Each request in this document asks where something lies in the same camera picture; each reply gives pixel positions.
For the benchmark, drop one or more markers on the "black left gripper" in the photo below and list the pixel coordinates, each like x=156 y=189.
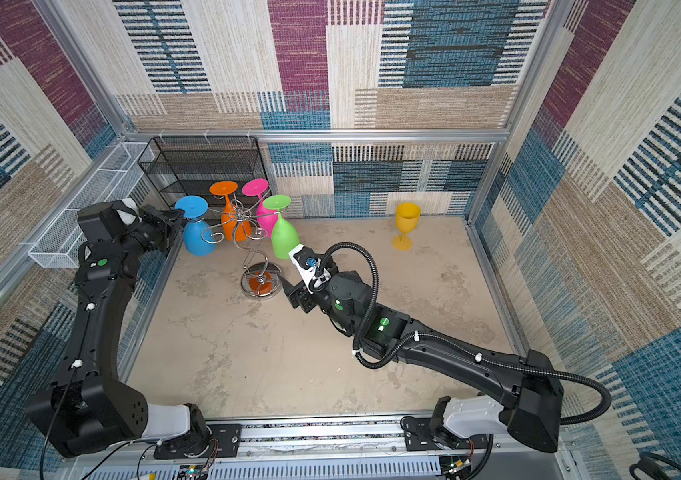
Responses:
x=157 y=218

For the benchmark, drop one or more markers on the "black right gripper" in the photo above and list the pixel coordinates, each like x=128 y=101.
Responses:
x=298 y=296

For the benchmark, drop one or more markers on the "blue plastic wine glass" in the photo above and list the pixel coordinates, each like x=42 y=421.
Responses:
x=198 y=237

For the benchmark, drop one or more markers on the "yellow plastic wine glass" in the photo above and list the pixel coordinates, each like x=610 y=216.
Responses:
x=407 y=216

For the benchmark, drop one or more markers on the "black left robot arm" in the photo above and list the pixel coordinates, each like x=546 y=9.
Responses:
x=86 y=408

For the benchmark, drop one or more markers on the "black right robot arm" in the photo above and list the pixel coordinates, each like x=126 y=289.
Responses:
x=531 y=405

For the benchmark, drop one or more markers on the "green plastic wine glass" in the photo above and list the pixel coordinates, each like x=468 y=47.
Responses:
x=284 y=236

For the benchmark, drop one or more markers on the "orange plastic wine glass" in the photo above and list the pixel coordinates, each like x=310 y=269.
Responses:
x=234 y=225

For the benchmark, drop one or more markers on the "pink plastic wine glass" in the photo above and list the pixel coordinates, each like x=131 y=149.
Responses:
x=266 y=218

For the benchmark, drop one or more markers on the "chrome wire wine glass rack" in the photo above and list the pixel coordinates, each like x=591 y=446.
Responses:
x=260 y=276

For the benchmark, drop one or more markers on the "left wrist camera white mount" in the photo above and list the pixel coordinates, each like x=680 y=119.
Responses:
x=127 y=211

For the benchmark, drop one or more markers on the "black wire shelf rack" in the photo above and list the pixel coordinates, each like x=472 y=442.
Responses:
x=179 y=166

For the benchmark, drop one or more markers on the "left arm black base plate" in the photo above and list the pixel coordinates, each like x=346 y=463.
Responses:
x=219 y=440

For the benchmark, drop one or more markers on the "aluminium front rail frame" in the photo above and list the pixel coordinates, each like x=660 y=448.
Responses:
x=335 y=447

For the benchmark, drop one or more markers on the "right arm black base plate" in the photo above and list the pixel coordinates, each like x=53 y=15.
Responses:
x=419 y=436

